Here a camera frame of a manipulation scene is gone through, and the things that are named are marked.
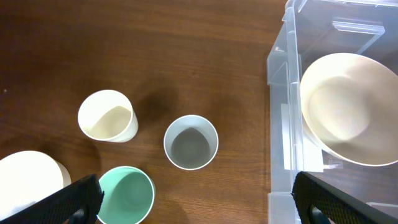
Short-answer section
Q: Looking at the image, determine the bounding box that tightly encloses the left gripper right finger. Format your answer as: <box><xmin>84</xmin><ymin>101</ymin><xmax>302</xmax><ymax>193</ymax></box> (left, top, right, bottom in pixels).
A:
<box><xmin>292</xmin><ymin>172</ymin><xmax>397</xmax><ymax>224</ymax></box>

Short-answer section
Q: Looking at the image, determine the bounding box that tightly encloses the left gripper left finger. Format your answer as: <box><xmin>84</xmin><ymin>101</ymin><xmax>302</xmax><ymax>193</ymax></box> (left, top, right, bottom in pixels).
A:
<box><xmin>1</xmin><ymin>174</ymin><xmax>104</xmax><ymax>224</ymax></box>

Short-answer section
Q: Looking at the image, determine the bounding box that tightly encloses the mint green cup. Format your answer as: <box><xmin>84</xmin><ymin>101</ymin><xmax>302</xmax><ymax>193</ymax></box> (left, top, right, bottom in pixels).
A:
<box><xmin>97</xmin><ymin>166</ymin><xmax>155</xmax><ymax>224</ymax></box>

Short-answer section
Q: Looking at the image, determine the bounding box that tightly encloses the cream cup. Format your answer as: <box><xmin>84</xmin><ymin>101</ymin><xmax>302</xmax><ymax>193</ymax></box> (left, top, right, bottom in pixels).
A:
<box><xmin>77</xmin><ymin>90</ymin><xmax>139</xmax><ymax>142</ymax></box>

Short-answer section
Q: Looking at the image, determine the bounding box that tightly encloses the cream bowl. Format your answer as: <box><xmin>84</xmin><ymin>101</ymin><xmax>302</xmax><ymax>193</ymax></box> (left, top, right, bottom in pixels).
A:
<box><xmin>300</xmin><ymin>53</ymin><xmax>397</xmax><ymax>167</ymax></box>

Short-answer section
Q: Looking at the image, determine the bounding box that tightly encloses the grey cup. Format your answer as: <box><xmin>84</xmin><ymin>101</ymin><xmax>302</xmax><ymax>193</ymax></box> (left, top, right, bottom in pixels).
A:
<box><xmin>163</xmin><ymin>114</ymin><xmax>219</xmax><ymax>170</ymax></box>

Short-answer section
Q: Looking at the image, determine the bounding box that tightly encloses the white label in bin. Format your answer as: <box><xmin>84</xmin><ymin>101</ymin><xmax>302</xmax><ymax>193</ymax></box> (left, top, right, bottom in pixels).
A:
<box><xmin>280</xmin><ymin>104</ymin><xmax>324</xmax><ymax>172</ymax></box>

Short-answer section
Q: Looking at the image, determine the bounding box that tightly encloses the white small bowl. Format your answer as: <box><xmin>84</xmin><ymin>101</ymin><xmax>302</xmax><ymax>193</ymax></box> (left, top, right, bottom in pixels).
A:
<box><xmin>1</xmin><ymin>151</ymin><xmax>71</xmax><ymax>220</ymax></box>

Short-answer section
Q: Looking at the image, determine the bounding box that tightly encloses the clear plastic storage bin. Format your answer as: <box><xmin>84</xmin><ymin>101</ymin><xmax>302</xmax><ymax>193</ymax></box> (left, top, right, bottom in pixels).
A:
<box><xmin>267</xmin><ymin>0</ymin><xmax>397</xmax><ymax>223</ymax></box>

